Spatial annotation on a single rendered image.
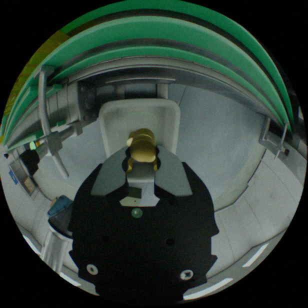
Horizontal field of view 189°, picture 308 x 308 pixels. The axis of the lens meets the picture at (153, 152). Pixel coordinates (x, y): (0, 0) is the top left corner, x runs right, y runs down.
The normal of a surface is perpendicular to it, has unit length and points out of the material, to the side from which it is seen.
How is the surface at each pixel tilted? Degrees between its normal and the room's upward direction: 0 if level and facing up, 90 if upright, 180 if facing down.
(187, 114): 0
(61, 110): 0
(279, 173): 90
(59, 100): 0
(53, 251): 77
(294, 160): 90
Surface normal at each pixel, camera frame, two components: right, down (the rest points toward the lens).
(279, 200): -1.00, 0.01
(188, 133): 0.06, 0.51
